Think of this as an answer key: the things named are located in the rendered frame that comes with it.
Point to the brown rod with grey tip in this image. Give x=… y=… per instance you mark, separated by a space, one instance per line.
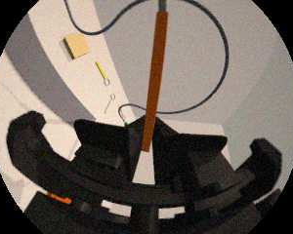
x=157 y=55

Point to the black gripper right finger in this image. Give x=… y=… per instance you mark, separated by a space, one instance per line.
x=169 y=146

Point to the tan flat block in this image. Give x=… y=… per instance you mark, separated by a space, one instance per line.
x=76 y=45

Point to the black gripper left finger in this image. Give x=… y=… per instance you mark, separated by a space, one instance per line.
x=125 y=139

